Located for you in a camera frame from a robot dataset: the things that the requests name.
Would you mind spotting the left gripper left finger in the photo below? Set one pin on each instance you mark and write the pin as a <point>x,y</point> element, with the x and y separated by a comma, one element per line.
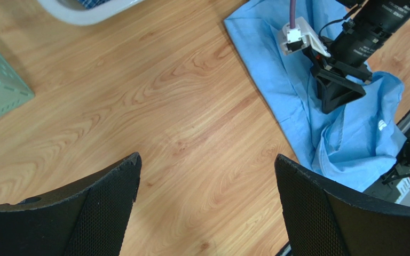
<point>86,217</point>

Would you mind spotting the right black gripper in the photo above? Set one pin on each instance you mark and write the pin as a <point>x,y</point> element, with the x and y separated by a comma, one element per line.
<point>346,58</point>

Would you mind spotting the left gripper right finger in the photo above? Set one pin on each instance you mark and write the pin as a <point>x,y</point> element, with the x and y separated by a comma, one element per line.
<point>323,217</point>

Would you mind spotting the light blue long sleeve shirt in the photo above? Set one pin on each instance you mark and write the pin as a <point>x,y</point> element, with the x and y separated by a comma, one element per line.
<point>353,145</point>

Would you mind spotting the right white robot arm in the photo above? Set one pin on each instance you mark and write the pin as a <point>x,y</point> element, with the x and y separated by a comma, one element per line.
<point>365,29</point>

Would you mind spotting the white plastic basket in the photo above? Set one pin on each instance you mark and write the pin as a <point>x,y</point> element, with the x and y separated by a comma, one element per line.
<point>75,12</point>

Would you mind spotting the dark blue checkered shirt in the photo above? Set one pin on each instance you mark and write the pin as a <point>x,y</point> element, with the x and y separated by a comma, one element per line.
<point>89,4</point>

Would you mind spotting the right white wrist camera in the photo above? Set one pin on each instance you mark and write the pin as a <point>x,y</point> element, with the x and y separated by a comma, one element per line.
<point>300,37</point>

